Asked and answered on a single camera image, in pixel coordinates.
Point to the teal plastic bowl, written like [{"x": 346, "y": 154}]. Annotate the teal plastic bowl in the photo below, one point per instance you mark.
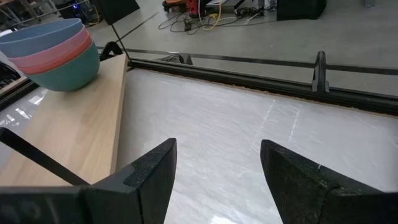
[{"x": 68, "y": 77}]

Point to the red orange equipment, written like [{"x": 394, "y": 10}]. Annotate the red orange equipment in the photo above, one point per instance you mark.
[{"x": 192, "y": 7}]

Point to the black power adapter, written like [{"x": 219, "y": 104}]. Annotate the black power adapter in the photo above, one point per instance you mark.
[{"x": 187, "y": 25}]

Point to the black panel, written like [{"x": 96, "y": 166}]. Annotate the black panel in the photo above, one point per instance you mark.
[{"x": 115, "y": 11}]

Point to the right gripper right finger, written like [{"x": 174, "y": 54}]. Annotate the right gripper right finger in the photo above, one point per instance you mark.
[{"x": 311, "y": 196}]

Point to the black table frame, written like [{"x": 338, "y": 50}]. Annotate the black table frame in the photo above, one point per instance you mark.
[{"x": 248, "y": 82}]

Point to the orange plastic bowl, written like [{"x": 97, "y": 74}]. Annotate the orange plastic bowl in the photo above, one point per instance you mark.
[{"x": 59, "y": 64}]

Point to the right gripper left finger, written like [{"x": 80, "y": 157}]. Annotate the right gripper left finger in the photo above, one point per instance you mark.
[{"x": 124, "y": 199}]

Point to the black box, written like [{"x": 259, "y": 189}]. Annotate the black box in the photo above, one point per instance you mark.
[{"x": 301, "y": 9}]

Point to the dark grey bracket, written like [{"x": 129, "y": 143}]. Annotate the dark grey bracket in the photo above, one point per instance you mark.
[{"x": 175, "y": 59}]

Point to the black arched table clamp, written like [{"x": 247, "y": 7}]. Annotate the black arched table clamp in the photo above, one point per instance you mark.
[
  {"x": 105, "y": 46},
  {"x": 320, "y": 74}
]

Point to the pink plastic bowl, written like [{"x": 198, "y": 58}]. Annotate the pink plastic bowl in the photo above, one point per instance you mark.
[{"x": 56, "y": 54}]

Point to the light blue plastic bowl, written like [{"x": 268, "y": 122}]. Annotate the light blue plastic bowl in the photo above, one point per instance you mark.
[{"x": 37, "y": 37}]

